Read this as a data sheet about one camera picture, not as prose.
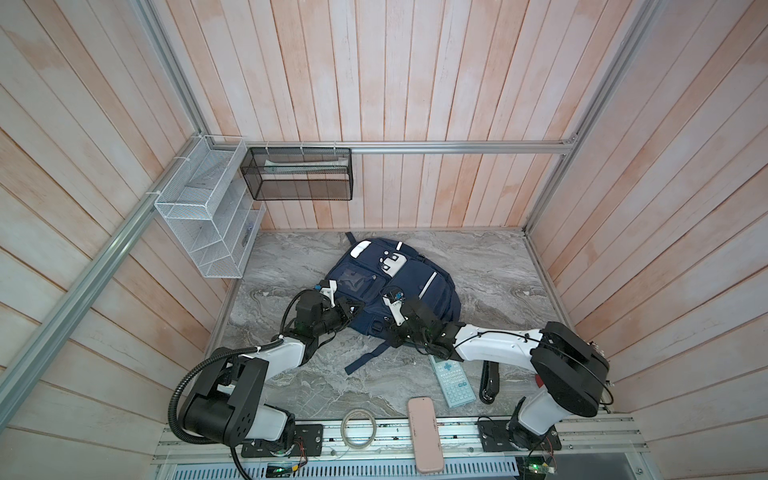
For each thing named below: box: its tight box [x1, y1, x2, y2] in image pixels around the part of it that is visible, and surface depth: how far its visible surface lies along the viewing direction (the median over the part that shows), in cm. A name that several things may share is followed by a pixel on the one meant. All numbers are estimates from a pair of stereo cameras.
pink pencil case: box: [408, 396, 445, 474], surface depth 74 cm
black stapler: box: [479, 360, 500, 404], surface depth 81 cm
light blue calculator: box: [429, 355, 477, 408], surface depth 83 cm
